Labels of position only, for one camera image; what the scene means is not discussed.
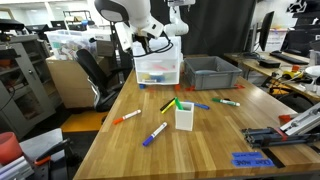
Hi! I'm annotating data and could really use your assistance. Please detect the grey plastic storage bin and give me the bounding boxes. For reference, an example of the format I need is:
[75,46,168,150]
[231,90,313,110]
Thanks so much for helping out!
[184,56,242,90]

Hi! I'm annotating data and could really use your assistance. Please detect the blue marker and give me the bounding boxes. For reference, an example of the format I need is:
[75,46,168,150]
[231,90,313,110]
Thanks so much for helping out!
[185,100,210,110]

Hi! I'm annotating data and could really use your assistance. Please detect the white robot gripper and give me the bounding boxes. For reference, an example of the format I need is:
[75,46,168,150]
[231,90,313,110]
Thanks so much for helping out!
[115,17,164,51]

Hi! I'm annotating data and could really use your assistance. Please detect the black computer monitor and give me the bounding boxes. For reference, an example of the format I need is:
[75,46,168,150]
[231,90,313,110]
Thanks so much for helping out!
[259,11,274,51]

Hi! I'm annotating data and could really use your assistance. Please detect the white square pen holder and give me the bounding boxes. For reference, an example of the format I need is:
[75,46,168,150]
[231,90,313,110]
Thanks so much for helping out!
[175,102,194,131]

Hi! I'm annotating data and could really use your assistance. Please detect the red plastic cup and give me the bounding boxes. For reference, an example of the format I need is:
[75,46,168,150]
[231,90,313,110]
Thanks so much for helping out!
[0,132,23,165]

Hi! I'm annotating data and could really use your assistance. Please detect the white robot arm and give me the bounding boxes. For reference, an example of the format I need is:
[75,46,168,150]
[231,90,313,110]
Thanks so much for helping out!
[94,0,196,51]

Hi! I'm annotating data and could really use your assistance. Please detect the orange capped white marker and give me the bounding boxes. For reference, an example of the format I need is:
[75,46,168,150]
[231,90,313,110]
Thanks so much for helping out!
[113,109,141,125]

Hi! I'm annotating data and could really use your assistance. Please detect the wooden side desk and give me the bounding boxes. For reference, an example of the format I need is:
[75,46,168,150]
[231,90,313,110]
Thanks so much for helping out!
[224,52,320,101]

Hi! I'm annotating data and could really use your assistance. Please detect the white top drawer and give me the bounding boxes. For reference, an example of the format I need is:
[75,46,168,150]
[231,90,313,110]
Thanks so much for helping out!
[133,37,181,63]

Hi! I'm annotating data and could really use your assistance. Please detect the clear storage box with items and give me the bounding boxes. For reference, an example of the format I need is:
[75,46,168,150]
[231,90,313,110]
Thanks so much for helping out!
[45,30,97,60]

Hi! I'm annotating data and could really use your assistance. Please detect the black aluminium rail clamp assembly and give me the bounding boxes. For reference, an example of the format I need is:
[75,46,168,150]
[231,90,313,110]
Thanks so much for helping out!
[241,103,320,148]

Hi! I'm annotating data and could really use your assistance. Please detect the black keyboard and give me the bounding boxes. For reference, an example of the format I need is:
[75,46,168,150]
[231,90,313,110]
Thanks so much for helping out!
[269,50,309,65]

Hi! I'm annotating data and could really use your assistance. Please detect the black orange handled tool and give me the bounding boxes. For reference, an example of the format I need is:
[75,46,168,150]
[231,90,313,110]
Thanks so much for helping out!
[34,138,72,166]

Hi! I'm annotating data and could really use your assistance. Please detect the green marker in holder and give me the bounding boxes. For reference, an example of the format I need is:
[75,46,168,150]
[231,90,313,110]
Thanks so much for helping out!
[174,97,184,110]

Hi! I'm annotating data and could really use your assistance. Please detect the grey metal cabinet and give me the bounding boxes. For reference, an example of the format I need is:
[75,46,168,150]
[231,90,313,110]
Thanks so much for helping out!
[0,35,55,138]

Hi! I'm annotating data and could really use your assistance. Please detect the blue tape labels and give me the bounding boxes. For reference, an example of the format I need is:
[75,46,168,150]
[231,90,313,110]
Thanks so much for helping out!
[231,152,273,167]

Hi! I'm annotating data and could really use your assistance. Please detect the black office chair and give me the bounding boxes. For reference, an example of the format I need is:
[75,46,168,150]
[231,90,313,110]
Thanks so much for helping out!
[76,49,128,112]

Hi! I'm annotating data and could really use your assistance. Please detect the white plastic drawer cabinet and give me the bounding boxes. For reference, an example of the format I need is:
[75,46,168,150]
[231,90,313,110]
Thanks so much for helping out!
[134,52,183,85]

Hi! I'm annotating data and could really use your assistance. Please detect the purple capped white marker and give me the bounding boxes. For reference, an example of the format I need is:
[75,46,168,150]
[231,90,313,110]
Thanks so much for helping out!
[142,122,167,146]

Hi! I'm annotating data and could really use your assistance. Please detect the green capped white marker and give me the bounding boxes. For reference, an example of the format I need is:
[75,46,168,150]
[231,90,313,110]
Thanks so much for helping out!
[212,98,240,107]

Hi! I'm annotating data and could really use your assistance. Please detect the yellow black marker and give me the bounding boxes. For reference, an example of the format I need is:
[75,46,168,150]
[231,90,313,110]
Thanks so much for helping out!
[160,97,175,114]

